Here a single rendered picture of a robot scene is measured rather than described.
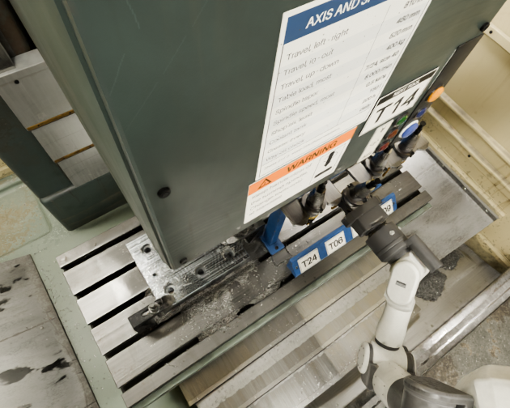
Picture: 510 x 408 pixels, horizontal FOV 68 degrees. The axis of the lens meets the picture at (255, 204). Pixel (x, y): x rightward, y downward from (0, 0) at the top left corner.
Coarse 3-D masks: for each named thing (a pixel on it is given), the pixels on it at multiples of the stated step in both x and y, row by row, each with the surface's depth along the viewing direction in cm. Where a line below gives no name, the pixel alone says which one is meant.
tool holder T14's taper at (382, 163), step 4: (376, 152) 100; (380, 152) 97; (384, 152) 96; (388, 152) 96; (372, 156) 101; (376, 156) 99; (380, 156) 98; (384, 156) 97; (388, 156) 97; (372, 160) 101; (376, 160) 99; (380, 160) 99; (384, 160) 98; (372, 164) 101; (376, 164) 100; (380, 164) 100; (384, 164) 100; (376, 168) 101; (380, 168) 101
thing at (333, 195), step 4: (328, 180) 100; (328, 184) 99; (332, 184) 100; (328, 188) 99; (332, 188) 99; (336, 188) 99; (328, 192) 98; (332, 192) 98; (336, 192) 99; (340, 192) 99; (328, 196) 98; (332, 196) 98; (336, 196) 98; (340, 196) 98; (328, 200) 97; (332, 200) 97; (336, 200) 98; (340, 200) 98; (328, 204) 97; (332, 204) 97; (336, 204) 97
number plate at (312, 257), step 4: (312, 252) 119; (316, 252) 119; (304, 256) 118; (308, 256) 118; (312, 256) 119; (316, 256) 120; (300, 260) 117; (304, 260) 118; (308, 260) 119; (312, 260) 120; (316, 260) 120; (320, 260) 121; (300, 264) 118; (304, 264) 119; (308, 264) 119; (312, 264) 120; (300, 268) 118; (304, 268) 119
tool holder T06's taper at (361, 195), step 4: (360, 184) 94; (364, 184) 92; (352, 188) 96; (356, 188) 94; (360, 188) 93; (364, 188) 92; (368, 188) 91; (372, 188) 91; (352, 192) 96; (356, 192) 94; (360, 192) 93; (364, 192) 92; (368, 192) 92; (352, 196) 96; (356, 196) 95; (360, 196) 94; (364, 196) 94; (356, 200) 97; (360, 200) 97
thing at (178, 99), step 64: (64, 0) 15; (128, 0) 16; (192, 0) 18; (256, 0) 20; (448, 0) 33; (64, 64) 23; (128, 64) 19; (192, 64) 21; (256, 64) 25; (128, 128) 22; (192, 128) 26; (256, 128) 31; (128, 192) 34; (192, 192) 34; (192, 256) 48
